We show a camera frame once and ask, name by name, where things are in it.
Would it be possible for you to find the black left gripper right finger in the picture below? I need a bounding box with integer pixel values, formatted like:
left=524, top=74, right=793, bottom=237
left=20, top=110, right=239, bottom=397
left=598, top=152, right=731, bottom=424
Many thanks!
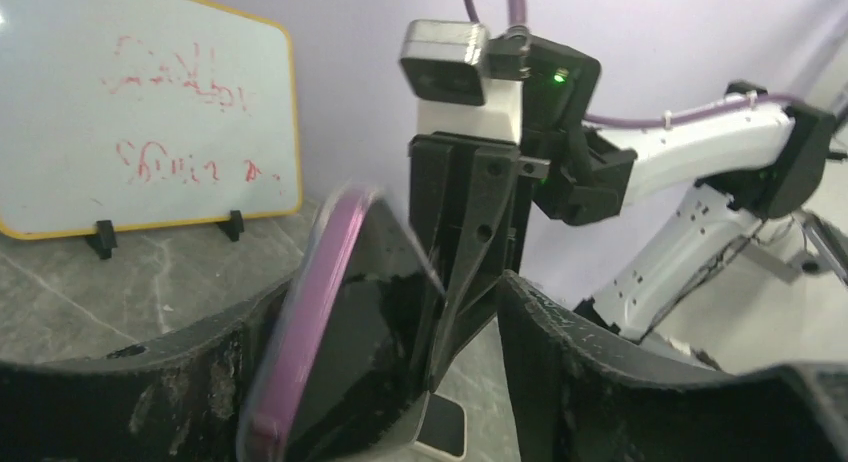
left=497, top=272, right=847, bottom=462

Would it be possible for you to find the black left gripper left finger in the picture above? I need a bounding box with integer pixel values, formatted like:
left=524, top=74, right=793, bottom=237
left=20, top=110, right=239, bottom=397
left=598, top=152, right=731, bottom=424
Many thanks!
left=0, top=274, right=313, bottom=462

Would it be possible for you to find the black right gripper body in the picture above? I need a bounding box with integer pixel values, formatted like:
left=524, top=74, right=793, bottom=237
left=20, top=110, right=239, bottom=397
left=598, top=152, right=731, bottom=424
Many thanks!
left=488, top=36, right=636, bottom=226

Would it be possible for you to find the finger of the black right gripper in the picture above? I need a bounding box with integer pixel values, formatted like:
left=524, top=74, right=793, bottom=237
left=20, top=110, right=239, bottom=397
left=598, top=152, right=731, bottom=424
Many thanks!
left=428, top=144, right=533, bottom=389
left=409, top=134, right=462, bottom=288

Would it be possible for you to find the purple phone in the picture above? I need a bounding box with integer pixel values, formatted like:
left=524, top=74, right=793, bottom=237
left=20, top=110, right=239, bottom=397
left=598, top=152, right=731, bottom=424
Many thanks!
left=236, top=185, right=444, bottom=461

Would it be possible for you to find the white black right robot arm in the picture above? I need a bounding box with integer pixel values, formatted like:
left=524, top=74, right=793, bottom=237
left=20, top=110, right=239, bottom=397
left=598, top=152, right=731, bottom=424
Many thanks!
left=400, top=26, right=836, bottom=382

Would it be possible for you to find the white cased phone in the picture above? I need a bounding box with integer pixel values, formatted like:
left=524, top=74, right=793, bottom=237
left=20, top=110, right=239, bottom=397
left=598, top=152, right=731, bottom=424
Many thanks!
left=412, top=393, right=467, bottom=462

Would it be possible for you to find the yellow framed whiteboard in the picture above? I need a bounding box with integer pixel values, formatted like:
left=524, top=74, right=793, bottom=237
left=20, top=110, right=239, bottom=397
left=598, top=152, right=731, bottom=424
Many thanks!
left=1, top=0, right=303, bottom=240

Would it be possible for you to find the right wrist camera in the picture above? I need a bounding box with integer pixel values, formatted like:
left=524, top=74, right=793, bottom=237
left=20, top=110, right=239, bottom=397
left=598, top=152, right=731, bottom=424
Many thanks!
left=399, top=19, right=523, bottom=145

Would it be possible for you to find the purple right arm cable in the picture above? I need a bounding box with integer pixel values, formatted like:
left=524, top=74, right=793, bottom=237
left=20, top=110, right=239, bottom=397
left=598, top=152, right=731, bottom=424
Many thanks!
left=460, top=0, right=806, bottom=130

